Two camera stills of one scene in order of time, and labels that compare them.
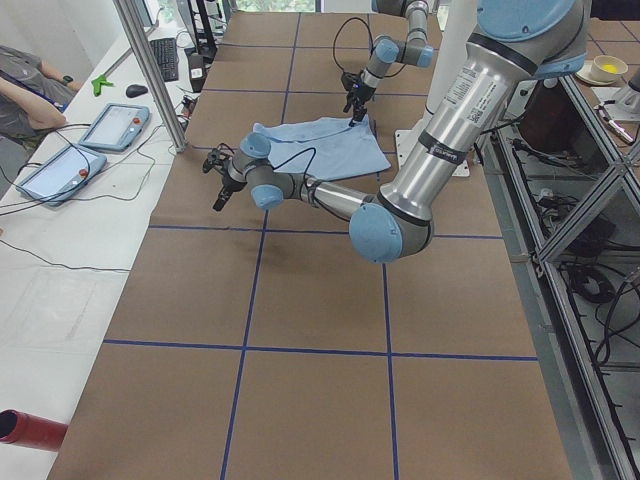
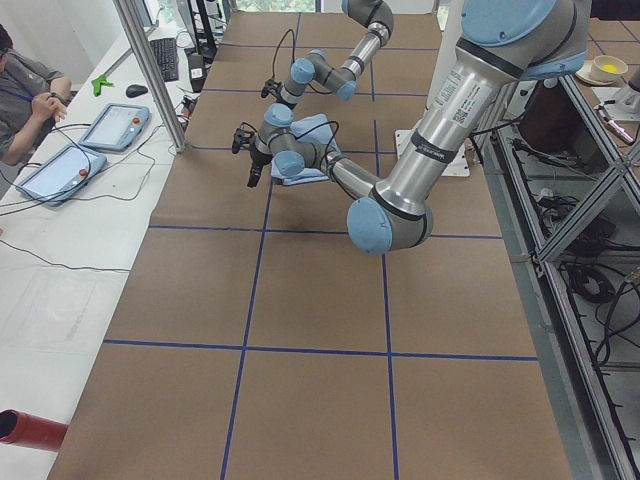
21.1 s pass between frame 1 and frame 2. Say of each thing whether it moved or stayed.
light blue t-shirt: moved
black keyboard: stayed
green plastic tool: stayed
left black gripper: moved
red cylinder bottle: stayed
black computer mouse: stayed
